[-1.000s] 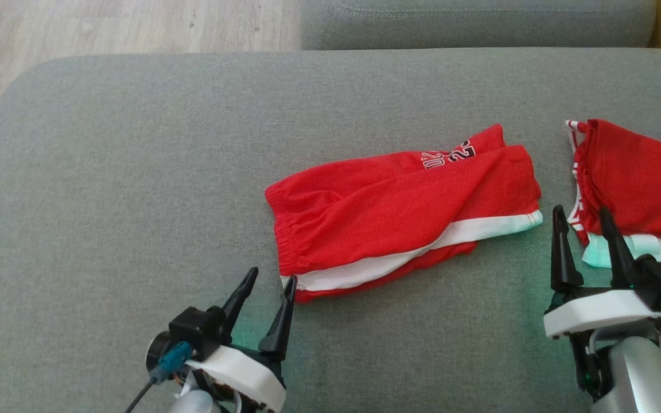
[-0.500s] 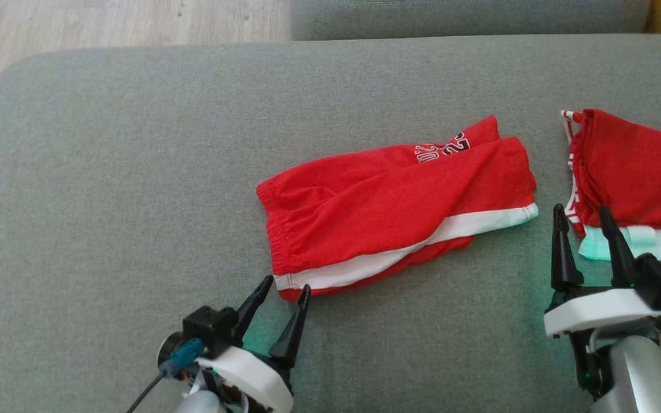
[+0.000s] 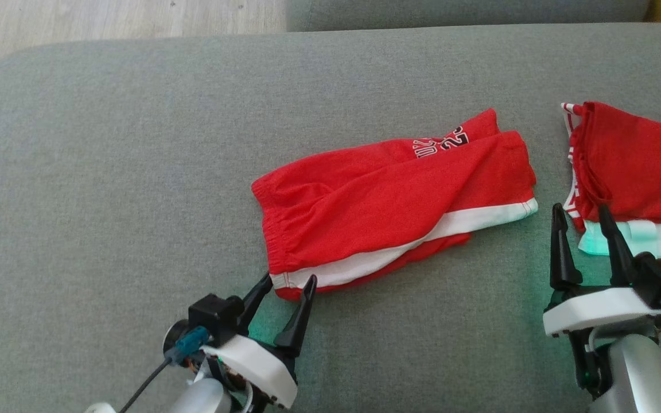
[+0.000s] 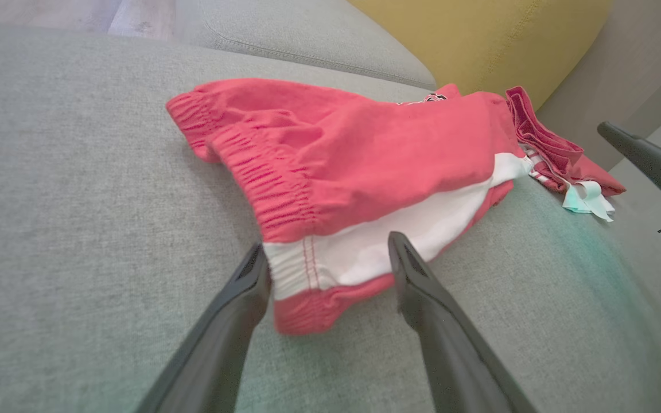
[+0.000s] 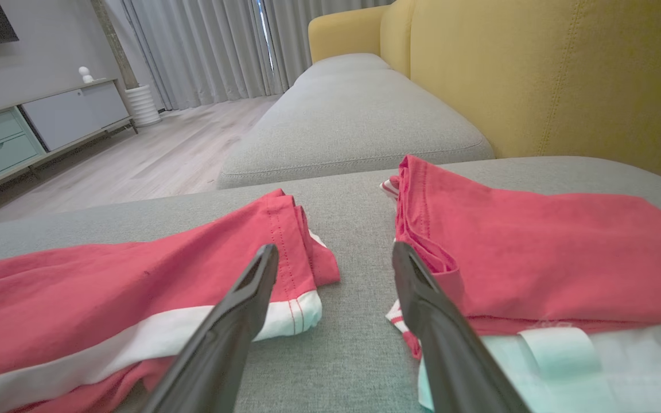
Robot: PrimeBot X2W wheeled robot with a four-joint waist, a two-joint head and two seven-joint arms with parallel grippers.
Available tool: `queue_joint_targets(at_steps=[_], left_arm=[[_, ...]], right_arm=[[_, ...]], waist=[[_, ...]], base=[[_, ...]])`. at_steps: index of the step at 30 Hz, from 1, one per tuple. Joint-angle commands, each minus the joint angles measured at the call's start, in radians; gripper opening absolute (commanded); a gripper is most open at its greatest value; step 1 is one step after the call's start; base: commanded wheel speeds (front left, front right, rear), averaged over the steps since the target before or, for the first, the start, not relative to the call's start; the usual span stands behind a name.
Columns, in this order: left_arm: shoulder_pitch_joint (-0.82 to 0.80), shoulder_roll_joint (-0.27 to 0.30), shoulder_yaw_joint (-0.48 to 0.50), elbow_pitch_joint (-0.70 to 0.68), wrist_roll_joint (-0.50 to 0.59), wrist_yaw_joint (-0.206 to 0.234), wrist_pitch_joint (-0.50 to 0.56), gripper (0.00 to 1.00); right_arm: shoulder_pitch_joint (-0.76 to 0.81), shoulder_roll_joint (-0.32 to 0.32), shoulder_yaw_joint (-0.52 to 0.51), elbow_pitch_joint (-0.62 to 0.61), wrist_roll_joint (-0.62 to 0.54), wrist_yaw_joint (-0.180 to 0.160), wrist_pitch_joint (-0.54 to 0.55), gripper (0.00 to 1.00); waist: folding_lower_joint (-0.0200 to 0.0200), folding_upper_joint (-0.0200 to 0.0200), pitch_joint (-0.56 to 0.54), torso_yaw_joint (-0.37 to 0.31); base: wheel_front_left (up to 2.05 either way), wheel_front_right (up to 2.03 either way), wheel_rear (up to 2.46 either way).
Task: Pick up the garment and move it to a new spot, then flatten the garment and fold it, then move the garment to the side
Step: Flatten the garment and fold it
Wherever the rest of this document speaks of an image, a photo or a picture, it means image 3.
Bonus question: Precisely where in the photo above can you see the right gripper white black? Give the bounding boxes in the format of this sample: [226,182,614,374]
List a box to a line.
[543,202,661,338]

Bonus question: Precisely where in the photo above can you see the red Bulls 23 shorts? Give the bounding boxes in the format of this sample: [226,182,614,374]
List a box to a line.
[251,108,539,302]

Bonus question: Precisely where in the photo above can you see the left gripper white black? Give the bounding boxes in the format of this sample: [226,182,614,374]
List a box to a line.
[200,272,318,409]

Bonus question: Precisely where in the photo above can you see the red jersey with white sleeves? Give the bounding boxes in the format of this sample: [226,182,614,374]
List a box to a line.
[560,102,661,260]

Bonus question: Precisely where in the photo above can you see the left black cable blue plug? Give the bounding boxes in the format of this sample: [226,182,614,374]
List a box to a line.
[118,327,209,413]

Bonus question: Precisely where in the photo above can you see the large grey sofa seat cushion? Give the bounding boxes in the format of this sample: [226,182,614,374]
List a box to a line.
[0,23,661,413]

